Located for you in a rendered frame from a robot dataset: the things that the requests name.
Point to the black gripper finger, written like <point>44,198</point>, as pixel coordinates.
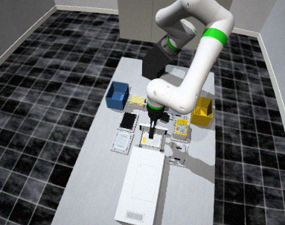
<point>152,127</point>

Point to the yellow bin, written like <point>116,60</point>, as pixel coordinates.
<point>202,114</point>

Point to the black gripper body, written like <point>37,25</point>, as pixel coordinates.
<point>154,117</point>

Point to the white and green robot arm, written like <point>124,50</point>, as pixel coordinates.
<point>219,24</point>

